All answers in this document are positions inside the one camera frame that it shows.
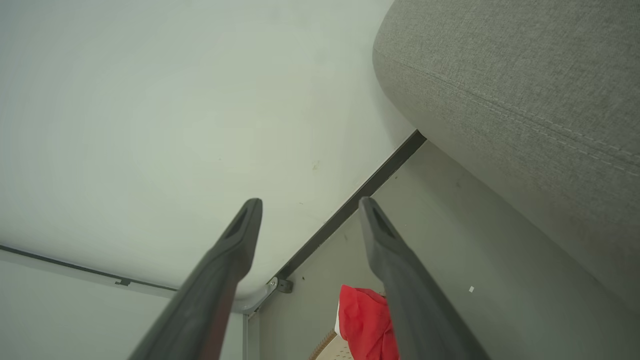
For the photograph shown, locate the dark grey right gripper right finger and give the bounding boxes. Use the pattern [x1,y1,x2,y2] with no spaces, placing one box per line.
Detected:
[358,196,491,360]

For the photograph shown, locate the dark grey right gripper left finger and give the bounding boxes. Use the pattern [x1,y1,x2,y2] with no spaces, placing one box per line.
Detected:
[129,198,263,360]

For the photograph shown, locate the red garment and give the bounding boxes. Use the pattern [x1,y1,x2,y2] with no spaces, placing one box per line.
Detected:
[338,284,401,360]

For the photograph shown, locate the grey fabric sofa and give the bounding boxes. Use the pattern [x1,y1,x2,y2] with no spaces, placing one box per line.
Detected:
[372,0,640,315]

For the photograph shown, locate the light woven laundry basket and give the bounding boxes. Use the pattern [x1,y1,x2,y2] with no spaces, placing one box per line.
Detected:
[309,330,357,360]

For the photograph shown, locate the dark baseboard strip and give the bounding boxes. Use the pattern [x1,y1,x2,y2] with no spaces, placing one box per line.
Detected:
[274,129,428,281]

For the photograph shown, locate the white door frame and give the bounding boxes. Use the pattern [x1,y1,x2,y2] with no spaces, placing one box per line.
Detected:
[0,244,279,360]

